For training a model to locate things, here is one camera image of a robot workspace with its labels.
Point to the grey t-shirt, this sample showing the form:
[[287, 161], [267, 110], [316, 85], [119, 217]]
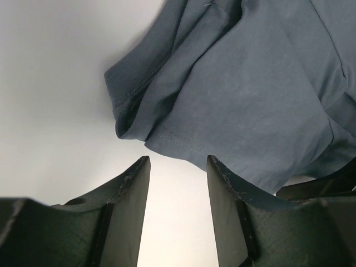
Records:
[[268, 87]]

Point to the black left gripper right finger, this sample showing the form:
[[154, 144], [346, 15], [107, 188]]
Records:
[[307, 224]]

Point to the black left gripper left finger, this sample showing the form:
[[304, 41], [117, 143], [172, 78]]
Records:
[[100, 228]]

